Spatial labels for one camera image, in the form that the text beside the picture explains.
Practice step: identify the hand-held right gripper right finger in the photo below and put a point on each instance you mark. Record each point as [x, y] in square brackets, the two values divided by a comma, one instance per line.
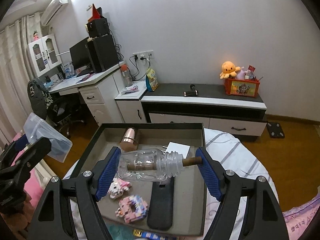
[210, 177]

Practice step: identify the bottle with orange cap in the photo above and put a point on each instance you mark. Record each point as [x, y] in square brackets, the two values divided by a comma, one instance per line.
[126, 76]

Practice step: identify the white desk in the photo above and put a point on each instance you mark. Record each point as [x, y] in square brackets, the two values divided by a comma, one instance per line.
[100, 100]

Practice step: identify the red storage box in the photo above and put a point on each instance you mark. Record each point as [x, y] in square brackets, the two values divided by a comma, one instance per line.
[241, 87]

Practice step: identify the pink plush toy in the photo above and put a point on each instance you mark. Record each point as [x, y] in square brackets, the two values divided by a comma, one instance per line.
[242, 75]

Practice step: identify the snack bag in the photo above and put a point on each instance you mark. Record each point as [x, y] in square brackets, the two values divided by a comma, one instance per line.
[152, 80]

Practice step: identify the purple printed blanket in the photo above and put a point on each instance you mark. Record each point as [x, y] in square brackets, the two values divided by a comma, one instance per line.
[302, 220]

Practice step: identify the small black speaker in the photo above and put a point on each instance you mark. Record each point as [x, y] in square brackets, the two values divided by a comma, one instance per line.
[97, 27]

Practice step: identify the clear bottle with cork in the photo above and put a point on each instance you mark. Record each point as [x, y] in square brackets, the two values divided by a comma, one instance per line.
[142, 165]

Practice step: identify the black white low cabinet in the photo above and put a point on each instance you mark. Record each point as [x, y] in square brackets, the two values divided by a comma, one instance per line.
[212, 100]

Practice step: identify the pink purple block toy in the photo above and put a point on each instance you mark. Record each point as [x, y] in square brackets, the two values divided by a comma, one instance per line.
[132, 208]

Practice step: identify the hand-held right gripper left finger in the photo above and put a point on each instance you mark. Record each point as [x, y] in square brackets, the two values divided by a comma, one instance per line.
[106, 177]

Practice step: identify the blue yellow packet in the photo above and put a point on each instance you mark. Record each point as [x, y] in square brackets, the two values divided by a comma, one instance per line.
[150, 235]

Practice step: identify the cream curtain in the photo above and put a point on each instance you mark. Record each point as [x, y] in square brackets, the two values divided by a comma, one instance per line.
[12, 80]

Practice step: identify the rose gold cylinder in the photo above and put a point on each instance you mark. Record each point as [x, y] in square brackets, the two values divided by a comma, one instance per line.
[128, 138]

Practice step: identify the white pink block toy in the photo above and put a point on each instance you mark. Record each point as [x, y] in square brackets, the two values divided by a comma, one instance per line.
[118, 188]

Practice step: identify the white wall socket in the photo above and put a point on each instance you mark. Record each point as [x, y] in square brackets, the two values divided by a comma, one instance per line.
[143, 55]

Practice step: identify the black oblong case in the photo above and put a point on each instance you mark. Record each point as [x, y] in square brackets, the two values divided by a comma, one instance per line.
[161, 205]

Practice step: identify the white air conditioner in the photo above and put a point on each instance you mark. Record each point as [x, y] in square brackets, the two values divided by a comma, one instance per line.
[53, 10]

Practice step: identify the small pink doll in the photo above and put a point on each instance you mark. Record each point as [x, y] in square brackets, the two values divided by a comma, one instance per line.
[36, 36]

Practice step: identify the blue white box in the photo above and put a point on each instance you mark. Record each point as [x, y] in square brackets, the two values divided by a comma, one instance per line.
[69, 71]

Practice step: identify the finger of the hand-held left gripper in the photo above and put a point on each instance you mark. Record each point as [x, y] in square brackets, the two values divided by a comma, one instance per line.
[37, 152]
[21, 143]

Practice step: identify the white striped quilt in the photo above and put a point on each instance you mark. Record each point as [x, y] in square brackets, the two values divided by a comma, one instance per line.
[237, 155]

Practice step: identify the colourful packet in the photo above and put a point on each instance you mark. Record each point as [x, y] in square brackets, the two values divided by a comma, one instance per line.
[131, 89]

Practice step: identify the black bathroom scale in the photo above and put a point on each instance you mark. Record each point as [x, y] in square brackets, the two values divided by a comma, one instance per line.
[275, 129]

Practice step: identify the grey jacket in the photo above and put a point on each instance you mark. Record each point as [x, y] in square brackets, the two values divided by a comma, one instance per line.
[37, 97]

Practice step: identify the pink blanket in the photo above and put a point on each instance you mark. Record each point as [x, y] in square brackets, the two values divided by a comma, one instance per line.
[35, 187]

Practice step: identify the white bed post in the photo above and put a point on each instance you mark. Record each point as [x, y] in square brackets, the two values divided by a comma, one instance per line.
[45, 171]

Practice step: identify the black office chair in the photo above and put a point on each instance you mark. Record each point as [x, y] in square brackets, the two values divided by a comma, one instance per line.
[62, 110]

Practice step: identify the clear plastic box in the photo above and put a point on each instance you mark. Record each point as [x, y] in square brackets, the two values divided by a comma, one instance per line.
[47, 135]

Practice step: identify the white nightstand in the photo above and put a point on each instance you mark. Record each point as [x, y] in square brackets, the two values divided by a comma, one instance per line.
[130, 107]

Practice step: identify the white glass door cabinet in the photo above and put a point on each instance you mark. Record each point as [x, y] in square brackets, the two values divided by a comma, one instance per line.
[43, 55]

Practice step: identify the pink box with black rim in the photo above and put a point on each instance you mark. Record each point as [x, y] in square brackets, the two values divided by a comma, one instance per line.
[190, 192]

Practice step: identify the black monitor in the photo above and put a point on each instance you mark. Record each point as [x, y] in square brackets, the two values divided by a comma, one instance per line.
[78, 55]

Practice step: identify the large black speaker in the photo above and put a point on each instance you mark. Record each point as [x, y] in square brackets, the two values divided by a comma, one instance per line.
[102, 53]

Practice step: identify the orange octopus plush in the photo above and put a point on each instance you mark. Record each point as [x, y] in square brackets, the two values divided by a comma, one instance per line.
[228, 70]

